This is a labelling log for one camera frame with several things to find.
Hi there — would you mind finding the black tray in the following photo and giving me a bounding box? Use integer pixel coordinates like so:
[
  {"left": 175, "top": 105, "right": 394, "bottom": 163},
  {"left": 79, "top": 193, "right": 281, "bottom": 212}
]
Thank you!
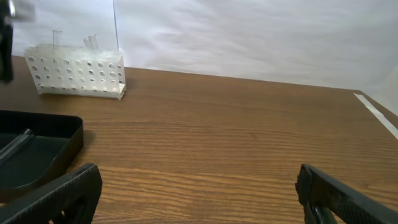
[{"left": 0, "top": 110, "right": 84, "bottom": 203}]

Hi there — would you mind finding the white test tube rack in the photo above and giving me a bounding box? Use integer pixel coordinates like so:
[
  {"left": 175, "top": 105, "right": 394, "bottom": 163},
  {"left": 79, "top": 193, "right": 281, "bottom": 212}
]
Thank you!
[{"left": 24, "top": 43, "right": 127, "bottom": 100}]

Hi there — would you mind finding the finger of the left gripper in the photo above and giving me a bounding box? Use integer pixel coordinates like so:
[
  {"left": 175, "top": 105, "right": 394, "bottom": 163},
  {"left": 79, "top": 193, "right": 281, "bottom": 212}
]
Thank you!
[{"left": 0, "top": 24, "right": 15, "bottom": 83}]

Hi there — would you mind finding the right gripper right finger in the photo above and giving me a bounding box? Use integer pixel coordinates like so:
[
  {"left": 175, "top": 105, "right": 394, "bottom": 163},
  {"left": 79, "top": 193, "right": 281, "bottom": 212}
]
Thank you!
[{"left": 295, "top": 164, "right": 398, "bottom": 224}]

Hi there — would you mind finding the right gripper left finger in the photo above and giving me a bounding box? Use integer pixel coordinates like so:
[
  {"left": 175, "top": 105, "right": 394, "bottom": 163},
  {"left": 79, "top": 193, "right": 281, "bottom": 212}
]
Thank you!
[{"left": 0, "top": 163, "right": 103, "bottom": 224}]

